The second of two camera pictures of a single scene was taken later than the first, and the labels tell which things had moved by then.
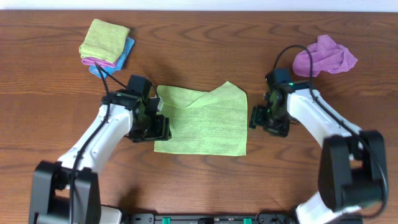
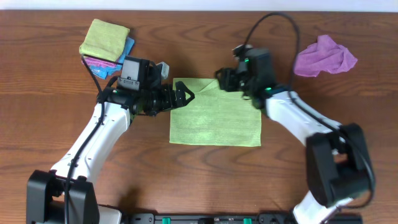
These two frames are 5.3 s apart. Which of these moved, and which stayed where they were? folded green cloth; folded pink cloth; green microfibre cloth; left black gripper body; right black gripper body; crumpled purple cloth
Moved: right black gripper body; green microfibre cloth; left black gripper body
Stayed: folded green cloth; crumpled purple cloth; folded pink cloth
